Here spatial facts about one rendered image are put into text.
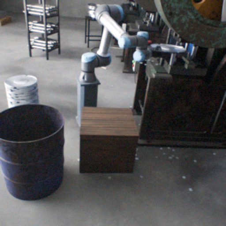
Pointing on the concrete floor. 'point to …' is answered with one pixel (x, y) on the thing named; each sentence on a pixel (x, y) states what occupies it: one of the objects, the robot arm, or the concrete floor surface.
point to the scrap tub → (32, 150)
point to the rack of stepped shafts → (43, 27)
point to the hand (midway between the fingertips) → (161, 50)
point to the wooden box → (107, 140)
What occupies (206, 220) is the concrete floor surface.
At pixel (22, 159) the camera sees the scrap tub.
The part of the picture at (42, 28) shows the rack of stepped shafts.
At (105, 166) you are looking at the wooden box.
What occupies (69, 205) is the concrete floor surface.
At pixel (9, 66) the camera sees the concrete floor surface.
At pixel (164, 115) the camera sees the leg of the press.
